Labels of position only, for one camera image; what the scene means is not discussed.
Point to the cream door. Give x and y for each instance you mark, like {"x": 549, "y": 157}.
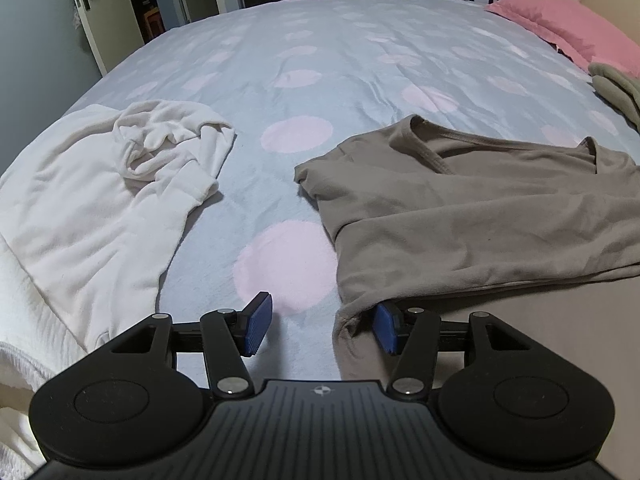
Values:
{"x": 115, "y": 20}

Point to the olive fleece blanket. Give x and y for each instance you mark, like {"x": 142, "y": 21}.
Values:
{"x": 620, "y": 90}

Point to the polka dot bed sheet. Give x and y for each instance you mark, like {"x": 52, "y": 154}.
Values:
{"x": 325, "y": 35}

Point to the orange stool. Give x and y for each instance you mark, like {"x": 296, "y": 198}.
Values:
{"x": 152, "y": 27}

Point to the taupe shirt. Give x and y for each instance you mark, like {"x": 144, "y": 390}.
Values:
{"x": 475, "y": 220}

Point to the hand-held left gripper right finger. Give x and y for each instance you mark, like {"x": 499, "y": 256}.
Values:
{"x": 386, "y": 327}

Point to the pink pillow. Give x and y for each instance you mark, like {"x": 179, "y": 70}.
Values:
{"x": 575, "y": 25}

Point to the cream fleece sweater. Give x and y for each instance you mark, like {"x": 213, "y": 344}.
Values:
{"x": 90, "y": 220}

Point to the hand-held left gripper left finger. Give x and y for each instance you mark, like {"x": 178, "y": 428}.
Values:
{"x": 257, "y": 325}

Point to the white muslin pants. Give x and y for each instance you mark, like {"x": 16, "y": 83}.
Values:
{"x": 25, "y": 320}

